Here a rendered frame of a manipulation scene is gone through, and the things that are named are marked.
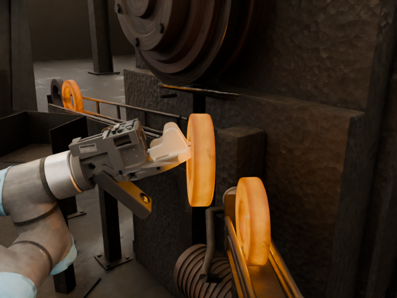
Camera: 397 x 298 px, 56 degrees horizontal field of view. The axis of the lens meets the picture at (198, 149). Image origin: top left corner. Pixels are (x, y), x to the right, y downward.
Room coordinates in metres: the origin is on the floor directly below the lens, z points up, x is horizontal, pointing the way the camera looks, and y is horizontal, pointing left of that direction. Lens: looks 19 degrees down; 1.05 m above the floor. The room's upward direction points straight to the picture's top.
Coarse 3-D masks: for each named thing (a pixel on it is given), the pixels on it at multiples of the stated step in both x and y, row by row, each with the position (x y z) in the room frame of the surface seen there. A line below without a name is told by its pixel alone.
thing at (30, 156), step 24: (0, 120) 1.28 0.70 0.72; (24, 120) 1.38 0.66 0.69; (48, 120) 1.37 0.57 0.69; (72, 120) 1.34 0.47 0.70; (0, 144) 1.26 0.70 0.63; (24, 144) 1.37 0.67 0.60; (48, 144) 1.37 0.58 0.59; (72, 264) 1.27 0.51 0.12; (48, 288) 1.26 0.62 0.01; (72, 288) 1.26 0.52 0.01
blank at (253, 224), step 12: (240, 180) 0.62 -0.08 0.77; (252, 180) 0.60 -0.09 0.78; (240, 192) 0.62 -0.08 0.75; (252, 192) 0.56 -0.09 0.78; (264, 192) 0.57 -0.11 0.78; (240, 204) 0.62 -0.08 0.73; (252, 204) 0.55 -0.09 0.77; (264, 204) 0.55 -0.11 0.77; (240, 216) 0.63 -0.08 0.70; (252, 216) 0.53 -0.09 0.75; (264, 216) 0.53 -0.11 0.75; (240, 228) 0.62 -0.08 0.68; (252, 228) 0.52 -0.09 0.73; (264, 228) 0.52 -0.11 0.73; (240, 240) 0.60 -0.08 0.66; (252, 240) 0.52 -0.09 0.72; (264, 240) 0.52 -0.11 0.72; (252, 252) 0.52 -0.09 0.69; (264, 252) 0.52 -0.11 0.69; (252, 264) 0.53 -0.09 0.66; (264, 264) 0.54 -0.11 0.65
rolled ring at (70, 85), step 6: (66, 84) 1.75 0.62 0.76; (72, 84) 1.72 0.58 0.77; (66, 90) 1.79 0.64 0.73; (72, 90) 1.70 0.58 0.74; (78, 90) 1.70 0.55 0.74; (66, 96) 1.80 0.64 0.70; (78, 96) 1.69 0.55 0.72; (66, 102) 1.80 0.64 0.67; (78, 102) 1.68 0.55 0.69; (72, 108) 1.79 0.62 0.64; (78, 108) 1.68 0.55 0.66
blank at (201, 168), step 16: (192, 128) 0.57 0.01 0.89; (208, 128) 0.56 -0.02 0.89; (192, 144) 0.56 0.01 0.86; (208, 144) 0.54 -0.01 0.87; (192, 160) 0.55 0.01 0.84; (208, 160) 0.52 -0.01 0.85; (192, 176) 0.54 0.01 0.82; (208, 176) 0.52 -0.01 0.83; (192, 192) 0.53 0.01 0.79; (208, 192) 0.52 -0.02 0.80
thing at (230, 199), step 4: (224, 196) 0.68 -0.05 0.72; (228, 196) 0.68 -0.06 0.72; (232, 196) 0.68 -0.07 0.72; (224, 200) 0.67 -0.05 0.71; (228, 200) 0.67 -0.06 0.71; (232, 200) 0.67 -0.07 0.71; (224, 204) 0.67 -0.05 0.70; (228, 204) 0.67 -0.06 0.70; (232, 204) 0.67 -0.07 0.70; (224, 208) 0.67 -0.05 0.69; (228, 208) 0.67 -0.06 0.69; (232, 208) 0.67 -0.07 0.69; (224, 212) 0.67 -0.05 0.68; (228, 212) 0.67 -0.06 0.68; (232, 212) 0.67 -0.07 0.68; (224, 216) 0.67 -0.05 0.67; (232, 216) 0.67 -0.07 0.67; (224, 220) 0.67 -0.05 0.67; (232, 220) 0.67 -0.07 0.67; (224, 224) 0.67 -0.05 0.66; (224, 232) 0.67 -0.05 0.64; (224, 236) 0.67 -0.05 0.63; (236, 236) 0.67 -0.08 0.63; (224, 240) 0.67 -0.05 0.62
